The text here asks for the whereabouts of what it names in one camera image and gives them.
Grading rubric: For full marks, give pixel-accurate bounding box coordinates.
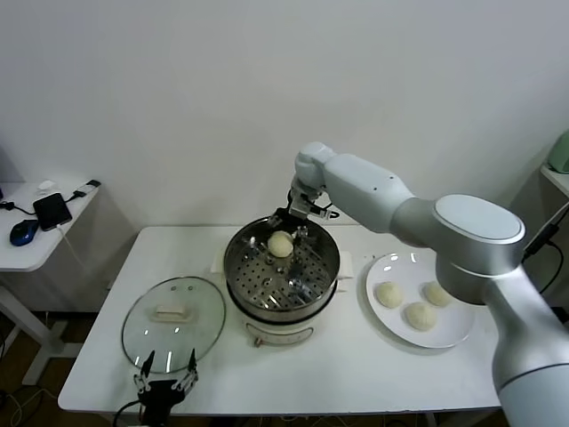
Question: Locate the white desk with green appliance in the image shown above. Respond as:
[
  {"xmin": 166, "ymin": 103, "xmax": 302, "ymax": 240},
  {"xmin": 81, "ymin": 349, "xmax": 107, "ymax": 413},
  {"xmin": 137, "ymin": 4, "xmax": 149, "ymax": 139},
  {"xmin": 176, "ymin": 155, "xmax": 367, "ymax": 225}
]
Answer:
[{"xmin": 539, "ymin": 163, "xmax": 569, "ymax": 199}]

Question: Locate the black desk cable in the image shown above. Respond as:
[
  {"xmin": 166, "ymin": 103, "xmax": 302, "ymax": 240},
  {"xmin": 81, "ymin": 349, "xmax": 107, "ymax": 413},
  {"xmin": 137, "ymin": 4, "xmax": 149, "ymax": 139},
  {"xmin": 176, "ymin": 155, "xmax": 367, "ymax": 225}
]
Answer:
[{"xmin": 0, "ymin": 199, "xmax": 36, "ymax": 219}]

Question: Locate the white phone charging cable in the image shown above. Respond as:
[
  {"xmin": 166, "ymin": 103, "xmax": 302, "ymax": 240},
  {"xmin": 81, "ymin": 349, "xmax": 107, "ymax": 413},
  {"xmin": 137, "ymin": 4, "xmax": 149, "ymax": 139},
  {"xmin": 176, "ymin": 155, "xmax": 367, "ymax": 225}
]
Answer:
[{"xmin": 55, "ymin": 224, "xmax": 88, "ymax": 273}]

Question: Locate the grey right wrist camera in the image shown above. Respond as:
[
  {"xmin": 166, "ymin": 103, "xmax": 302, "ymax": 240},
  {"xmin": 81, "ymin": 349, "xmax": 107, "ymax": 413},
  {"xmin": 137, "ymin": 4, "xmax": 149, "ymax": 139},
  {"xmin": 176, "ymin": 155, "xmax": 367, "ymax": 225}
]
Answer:
[{"xmin": 289, "ymin": 186, "xmax": 340, "ymax": 222}]

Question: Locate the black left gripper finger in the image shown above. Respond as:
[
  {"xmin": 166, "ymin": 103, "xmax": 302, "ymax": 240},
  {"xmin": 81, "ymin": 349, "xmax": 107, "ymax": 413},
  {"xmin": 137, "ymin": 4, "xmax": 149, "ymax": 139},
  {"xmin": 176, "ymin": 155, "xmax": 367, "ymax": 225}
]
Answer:
[
  {"xmin": 173, "ymin": 349, "xmax": 199, "ymax": 393},
  {"xmin": 132, "ymin": 350, "xmax": 156, "ymax": 394}
]

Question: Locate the black cable adapter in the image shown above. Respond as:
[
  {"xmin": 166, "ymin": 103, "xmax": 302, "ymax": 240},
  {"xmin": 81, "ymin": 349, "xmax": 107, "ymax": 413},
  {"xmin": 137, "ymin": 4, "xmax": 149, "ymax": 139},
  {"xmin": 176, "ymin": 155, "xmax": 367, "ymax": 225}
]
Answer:
[{"xmin": 66, "ymin": 180, "xmax": 102, "ymax": 202}]

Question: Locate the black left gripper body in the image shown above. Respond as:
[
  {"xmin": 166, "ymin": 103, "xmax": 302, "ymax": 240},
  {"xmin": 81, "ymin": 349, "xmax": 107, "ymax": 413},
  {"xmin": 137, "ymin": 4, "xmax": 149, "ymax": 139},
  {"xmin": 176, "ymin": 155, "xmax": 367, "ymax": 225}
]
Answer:
[{"xmin": 137, "ymin": 384, "xmax": 186, "ymax": 427}]

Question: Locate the white side desk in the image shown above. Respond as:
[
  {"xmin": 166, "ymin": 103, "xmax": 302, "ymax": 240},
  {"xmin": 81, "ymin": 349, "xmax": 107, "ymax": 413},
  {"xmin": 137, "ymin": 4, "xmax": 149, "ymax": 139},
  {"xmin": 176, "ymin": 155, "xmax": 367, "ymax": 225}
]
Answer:
[{"xmin": 0, "ymin": 181, "xmax": 104, "ymax": 387}]

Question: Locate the white electric cooking pot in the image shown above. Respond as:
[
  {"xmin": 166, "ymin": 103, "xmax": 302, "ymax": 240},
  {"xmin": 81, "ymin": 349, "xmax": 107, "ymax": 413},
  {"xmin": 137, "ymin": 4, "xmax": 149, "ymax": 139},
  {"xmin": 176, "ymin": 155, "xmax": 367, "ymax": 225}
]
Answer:
[{"xmin": 208, "ymin": 246, "xmax": 355, "ymax": 349}]

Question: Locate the black smartphone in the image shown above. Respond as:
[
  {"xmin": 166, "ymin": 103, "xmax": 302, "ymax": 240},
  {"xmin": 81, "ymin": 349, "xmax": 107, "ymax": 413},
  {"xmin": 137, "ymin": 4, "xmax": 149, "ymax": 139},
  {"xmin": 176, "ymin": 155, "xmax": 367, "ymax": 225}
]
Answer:
[{"xmin": 33, "ymin": 193, "xmax": 74, "ymax": 233}]

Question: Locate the black power adapter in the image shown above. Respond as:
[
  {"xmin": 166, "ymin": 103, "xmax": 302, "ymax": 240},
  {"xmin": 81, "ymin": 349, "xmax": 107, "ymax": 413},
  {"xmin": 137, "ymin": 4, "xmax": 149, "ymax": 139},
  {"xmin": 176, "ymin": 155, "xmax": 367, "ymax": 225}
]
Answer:
[{"xmin": 524, "ymin": 224, "xmax": 559, "ymax": 262}]

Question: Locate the blue computer mouse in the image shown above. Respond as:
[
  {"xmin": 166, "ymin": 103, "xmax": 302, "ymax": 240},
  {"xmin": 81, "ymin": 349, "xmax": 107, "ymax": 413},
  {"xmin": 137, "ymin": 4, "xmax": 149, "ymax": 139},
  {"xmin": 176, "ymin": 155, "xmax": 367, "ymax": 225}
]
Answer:
[{"xmin": 9, "ymin": 220, "xmax": 40, "ymax": 247}]

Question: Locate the white steamed baozi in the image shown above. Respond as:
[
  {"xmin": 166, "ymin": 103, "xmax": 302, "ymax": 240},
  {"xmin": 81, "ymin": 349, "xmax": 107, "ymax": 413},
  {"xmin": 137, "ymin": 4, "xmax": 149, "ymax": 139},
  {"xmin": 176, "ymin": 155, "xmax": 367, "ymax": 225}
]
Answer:
[
  {"xmin": 403, "ymin": 302, "xmax": 438, "ymax": 333},
  {"xmin": 267, "ymin": 230, "xmax": 295, "ymax": 259},
  {"xmin": 422, "ymin": 282, "xmax": 453, "ymax": 308},
  {"xmin": 375, "ymin": 281, "xmax": 405, "ymax": 310}
]

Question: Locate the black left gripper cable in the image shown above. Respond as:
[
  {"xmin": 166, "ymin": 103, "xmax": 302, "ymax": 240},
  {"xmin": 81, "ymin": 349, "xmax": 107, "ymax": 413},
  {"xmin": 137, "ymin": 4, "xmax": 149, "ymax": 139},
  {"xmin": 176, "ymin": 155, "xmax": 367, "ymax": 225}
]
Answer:
[{"xmin": 116, "ymin": 399, "xmax": 143, "ymax": 427}]

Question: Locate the white oval plate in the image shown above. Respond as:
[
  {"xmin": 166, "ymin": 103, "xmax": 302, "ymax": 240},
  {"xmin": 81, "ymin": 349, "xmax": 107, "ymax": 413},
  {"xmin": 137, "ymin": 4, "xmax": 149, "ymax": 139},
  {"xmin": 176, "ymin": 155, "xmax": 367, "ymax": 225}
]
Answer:
[{"xmin": 365, "ymin": 252, "xmax": 475, "ymax": 350}]

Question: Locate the pale green appliance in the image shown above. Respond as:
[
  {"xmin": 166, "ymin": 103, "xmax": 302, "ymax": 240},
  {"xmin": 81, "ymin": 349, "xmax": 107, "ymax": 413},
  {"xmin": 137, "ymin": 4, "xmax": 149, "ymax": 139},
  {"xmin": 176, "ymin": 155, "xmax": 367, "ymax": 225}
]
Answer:
[{"xmin": 549, "ymin": 131, "xmax": 569, "ymax": 174}]

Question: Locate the white hanging cable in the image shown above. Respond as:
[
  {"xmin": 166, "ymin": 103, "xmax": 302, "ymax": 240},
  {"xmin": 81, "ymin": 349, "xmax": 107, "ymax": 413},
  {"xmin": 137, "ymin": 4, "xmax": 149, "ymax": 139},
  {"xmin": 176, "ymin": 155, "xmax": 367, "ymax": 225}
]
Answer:
[{"xmin": 526, "ymin": 206, "xmax": 569, "ymax": 250}]

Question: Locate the glass lid with cream handle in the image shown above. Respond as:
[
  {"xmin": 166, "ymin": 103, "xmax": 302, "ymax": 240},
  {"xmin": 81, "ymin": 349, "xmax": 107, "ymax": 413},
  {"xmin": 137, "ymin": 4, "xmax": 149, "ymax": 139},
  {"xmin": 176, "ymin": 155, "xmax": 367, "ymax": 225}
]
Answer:
[{"xmin": 122, "ymin": 276, "xmax": 228, "ymax": 374}]

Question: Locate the black hanging power cable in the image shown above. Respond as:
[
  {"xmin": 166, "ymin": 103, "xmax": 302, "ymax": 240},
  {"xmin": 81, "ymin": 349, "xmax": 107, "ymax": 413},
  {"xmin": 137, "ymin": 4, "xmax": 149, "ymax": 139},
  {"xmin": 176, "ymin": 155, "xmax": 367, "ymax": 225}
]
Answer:
[{"xmin": 536, "ymin": 239, "xmax": 564, "ymax": 295}]

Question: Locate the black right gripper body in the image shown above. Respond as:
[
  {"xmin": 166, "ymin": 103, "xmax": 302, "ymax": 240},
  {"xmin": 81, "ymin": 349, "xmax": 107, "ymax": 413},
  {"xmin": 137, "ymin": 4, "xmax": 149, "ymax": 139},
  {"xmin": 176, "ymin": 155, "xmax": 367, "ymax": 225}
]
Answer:
[{"xmin": 273, "ymin": 207, "xmax": 308, "ymax": 230}]

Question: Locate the stainless steel steamer basket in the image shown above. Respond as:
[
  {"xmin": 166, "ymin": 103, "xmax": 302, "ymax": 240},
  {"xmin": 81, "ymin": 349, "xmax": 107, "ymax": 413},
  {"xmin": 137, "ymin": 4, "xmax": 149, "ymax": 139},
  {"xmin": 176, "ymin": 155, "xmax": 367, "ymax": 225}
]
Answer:
[{"xmin": 223, "ymin": 215, "xmax": 341, "ymax": 313}]

